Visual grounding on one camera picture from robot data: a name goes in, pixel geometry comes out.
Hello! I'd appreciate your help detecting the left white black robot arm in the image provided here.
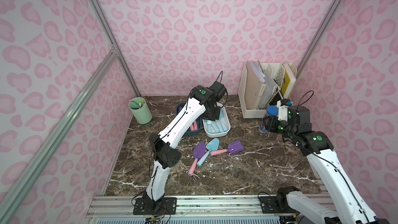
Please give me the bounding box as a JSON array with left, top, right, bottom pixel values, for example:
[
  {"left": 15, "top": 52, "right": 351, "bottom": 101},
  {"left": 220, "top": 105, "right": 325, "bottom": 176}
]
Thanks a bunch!
[{"left": 143, "top": 81, "right": 228, "bottom": 209}]

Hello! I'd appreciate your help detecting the blue pointed shovel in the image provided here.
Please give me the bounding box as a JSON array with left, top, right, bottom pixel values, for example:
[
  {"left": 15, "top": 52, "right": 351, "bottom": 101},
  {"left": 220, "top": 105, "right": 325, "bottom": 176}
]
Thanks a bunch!
[
  {"left": 197, "top": 138, "right": 220, "bottom": 167},
  {"left": 206, "top": 121, "right": 213, "bottom": 134}
]

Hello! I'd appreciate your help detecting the dark teal storage box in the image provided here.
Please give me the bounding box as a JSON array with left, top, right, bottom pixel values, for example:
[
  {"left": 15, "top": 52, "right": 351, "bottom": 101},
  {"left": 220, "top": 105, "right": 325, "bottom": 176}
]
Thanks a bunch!
[{"left": 176, "top": 103, "right": 203, "bottom": 137}]

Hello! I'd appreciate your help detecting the green pen holder cup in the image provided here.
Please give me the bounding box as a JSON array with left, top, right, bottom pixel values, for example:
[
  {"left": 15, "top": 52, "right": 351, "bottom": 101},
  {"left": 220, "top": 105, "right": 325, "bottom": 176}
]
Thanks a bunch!
[{"left": 129, "top": 97, "right": 152, "bottom": 124}]

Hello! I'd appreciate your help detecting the white storage box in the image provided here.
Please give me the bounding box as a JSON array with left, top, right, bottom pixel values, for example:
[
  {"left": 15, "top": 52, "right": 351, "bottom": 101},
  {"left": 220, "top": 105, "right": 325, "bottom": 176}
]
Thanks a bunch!
[{"left": 202, "top": 107, "right": 231, "bottom": 138}]

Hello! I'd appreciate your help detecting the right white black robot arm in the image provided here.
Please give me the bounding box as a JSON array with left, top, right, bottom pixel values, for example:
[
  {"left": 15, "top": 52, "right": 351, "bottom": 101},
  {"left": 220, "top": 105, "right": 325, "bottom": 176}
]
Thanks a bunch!
[{"left": 264, "top": 105, "right": 388, "bottom": 224}]

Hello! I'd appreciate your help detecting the aluminium front rail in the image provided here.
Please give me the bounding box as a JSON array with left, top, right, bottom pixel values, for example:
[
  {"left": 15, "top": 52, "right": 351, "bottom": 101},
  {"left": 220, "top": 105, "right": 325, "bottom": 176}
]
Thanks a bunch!
[{"left": 83, "top": 192, "right": 355, "bottom": 224}]

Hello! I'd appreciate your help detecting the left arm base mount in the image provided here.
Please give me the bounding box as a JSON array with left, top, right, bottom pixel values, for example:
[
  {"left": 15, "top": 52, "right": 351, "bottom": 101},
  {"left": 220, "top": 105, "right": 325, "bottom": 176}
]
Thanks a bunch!
[{"left": 133, "top": 192, "right": 177, "bottom": 215}]

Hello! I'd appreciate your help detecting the blue square shovel front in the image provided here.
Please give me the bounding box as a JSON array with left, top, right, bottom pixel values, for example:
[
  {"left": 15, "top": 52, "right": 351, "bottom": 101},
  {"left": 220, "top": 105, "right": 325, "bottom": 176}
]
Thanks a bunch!
[{"left": 216, "top": 120, "right": 224, "bottom": 132}]

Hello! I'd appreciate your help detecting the purple pointed shovel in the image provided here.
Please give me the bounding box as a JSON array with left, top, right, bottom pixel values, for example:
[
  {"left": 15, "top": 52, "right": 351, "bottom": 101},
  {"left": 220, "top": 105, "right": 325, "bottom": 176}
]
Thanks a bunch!
[
  {"left": 188, "top": 142, "right": 206, "bottom": 177},
  {"left": 193, "top": 121, "right": 199, "bottom": 131}
]

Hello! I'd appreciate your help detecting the purple square shovel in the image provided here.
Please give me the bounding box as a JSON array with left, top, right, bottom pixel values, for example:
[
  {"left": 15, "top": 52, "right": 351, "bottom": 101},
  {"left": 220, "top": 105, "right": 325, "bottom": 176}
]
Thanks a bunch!
[{"left": 210, "top": 140, "right": 244, "bottom": 156}]

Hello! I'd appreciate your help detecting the blue lid pencil tube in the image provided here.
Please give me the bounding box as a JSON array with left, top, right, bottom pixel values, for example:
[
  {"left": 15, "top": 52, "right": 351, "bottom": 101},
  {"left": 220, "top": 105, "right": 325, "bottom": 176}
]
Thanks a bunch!
[{"left": 259, "top": 106, "right": 279, "bottom": 134}]

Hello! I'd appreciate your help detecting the white desk file organizer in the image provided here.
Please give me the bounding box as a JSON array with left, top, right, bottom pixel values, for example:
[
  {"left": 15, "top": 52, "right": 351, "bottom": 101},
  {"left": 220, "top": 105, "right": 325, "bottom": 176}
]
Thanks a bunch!
[{"left": 238, "top": 61, "right": 297, "bottom": 119}]

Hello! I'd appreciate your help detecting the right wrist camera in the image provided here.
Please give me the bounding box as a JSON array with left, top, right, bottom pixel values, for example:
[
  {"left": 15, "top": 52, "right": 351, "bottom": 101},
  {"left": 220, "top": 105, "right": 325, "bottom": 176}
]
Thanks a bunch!
[{"left": 276, "top": 99, "right": 292, "bottom": 121}]

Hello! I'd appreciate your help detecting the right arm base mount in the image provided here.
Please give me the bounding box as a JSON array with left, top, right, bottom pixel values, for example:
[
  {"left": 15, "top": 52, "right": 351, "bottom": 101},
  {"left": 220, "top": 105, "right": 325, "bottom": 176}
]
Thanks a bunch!
[{"left": 257, "top": 186, "right": 300, "bottom": 214}]

